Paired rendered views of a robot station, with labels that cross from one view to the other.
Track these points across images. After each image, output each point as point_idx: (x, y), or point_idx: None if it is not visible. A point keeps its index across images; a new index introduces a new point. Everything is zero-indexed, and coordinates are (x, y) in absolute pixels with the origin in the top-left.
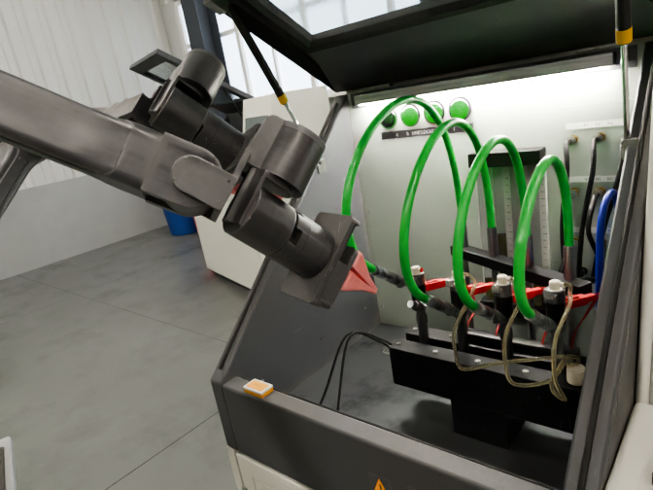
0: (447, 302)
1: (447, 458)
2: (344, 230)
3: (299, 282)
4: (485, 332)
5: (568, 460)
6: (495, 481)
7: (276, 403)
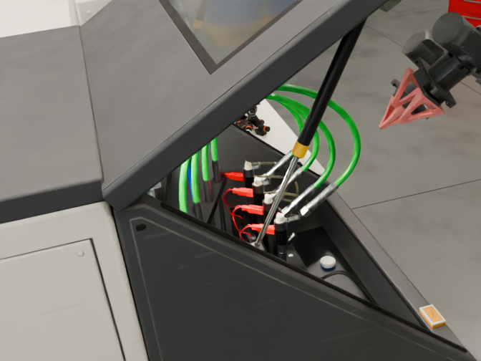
0: (288, 205)
1: (348, 218)
2: (399, 82)
3: (423, 106)
4: (251, 242)
5: (318, 178)
6: (341, 203)
7: (421, 297)
